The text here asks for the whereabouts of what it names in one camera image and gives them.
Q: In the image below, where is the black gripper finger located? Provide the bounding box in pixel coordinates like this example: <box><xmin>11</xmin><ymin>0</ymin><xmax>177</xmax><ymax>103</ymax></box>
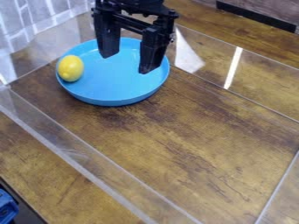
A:
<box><xmin>94</xmin><ymin>12</ymin><xmax>121</xmax><ymax>59</ymax></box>
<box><xmin>139</xmin><ymin>26</ymin><xmax>170</xmax><ymax>74</ymax></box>

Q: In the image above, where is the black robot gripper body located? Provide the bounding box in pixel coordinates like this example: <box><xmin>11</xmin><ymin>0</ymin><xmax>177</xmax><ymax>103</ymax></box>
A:
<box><xmin>93</xmin><ymin>0</ymin><xmax>180</xmax><ymax>32</ymax></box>

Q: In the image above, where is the blue round plastic plate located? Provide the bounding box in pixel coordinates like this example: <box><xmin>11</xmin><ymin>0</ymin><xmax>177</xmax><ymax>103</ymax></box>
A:
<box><xmin>57</xmin><ymin>37</ymin><xmax>172</xmax><ymax>107</ymax></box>

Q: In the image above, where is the yellow lemon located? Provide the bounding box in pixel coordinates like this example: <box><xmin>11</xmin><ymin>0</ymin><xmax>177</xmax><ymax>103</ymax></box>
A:
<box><xmin>58</xmin><ymin>55</ymin><xmax>85</xmax><ymax>82</ymax></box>

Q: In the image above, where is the dark baseboard strip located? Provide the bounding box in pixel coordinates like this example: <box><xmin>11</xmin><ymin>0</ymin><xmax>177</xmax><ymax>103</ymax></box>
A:
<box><xmin>217</xmin><ymin>0</ymin><xmax>297</xmax><ymax>33</ymax></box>

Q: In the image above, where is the blue plastic object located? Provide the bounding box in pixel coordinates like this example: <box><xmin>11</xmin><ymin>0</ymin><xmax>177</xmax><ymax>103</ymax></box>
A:
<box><xmin>0</xmin><ymin>188</ymin><xmax>19</xmax><ymax>224</ymax></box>

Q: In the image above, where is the clear acrylic enclosure wall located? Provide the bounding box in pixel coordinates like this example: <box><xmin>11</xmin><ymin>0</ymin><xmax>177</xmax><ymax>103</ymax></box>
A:
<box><xmin>0</xmin><ymin>0</ymin><xmax>299</xmax><ymax>224</ymax></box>

